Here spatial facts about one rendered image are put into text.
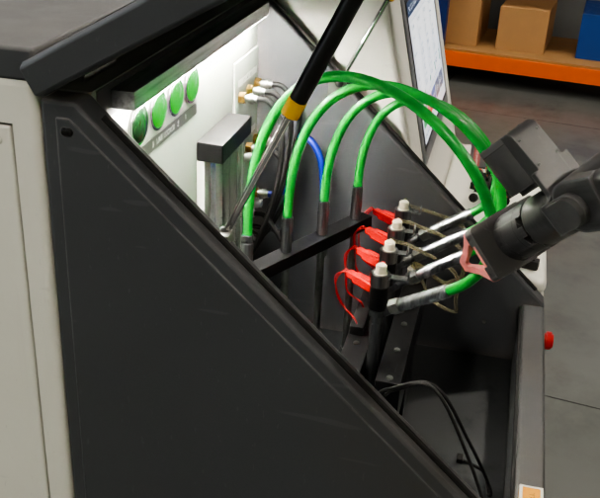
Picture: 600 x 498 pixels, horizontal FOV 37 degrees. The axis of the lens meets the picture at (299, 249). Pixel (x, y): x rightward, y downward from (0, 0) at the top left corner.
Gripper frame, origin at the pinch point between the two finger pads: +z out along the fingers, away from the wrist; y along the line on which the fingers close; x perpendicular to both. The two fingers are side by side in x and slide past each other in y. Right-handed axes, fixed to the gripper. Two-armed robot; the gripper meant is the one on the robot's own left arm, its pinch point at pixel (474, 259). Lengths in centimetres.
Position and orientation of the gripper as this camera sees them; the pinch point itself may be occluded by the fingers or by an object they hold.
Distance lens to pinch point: 111.5
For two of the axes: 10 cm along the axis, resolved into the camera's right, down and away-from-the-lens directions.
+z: -3.3, 3.0, 9.0
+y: -8.0, 4.2, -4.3
